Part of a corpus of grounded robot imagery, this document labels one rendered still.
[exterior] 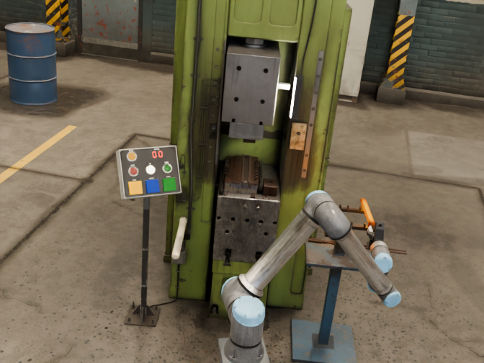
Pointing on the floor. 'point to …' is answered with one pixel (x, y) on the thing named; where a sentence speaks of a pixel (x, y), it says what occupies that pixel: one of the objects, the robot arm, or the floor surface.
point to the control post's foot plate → (133, 317)
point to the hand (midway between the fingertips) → (373, 225)
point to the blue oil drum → (32, 63)
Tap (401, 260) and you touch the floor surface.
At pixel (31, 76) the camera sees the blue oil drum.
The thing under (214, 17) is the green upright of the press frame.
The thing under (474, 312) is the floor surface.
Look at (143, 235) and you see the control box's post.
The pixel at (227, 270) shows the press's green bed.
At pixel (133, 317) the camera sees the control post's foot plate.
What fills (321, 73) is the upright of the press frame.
